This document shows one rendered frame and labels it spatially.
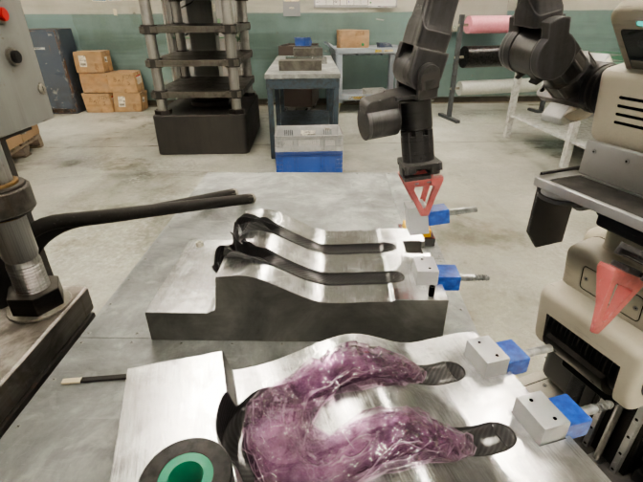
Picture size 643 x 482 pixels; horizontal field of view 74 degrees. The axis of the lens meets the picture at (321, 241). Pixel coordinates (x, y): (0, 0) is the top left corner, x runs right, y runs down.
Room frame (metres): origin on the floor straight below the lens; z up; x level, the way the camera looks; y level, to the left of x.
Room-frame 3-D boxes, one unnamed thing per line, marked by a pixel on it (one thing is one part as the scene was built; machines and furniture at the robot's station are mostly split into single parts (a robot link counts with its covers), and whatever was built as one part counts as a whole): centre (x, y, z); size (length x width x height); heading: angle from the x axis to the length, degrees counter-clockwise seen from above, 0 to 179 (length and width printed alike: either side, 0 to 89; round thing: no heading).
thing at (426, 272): (0.63, -0.23, 0.89); 0.13 x 0.05 x 0.05; 88
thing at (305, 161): (3.90, 0.11, 0.11); 0.61 x 0.41 x 0.22; 91
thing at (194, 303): (0.70, 0.04, 0.87); 0.50 x 0.26 x 0.14; 89
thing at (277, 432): (0.35, -0.03, 0.90); 0.26 x 0.18 x 0.08; 106
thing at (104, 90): (6.71, 3.07, 0.42); 0.86 x 0.33 x 0.83; 91
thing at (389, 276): (0.69, 0.03, 0.92); 0.35 x 0.16 x 0.09; 89
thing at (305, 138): (3.90, 0.11, 0.28); 0.61 x 0.41 x 0.15; 91
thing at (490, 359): (0.47, -0.28, 0.86); 0.13 x 0.05 x 0.05; 106
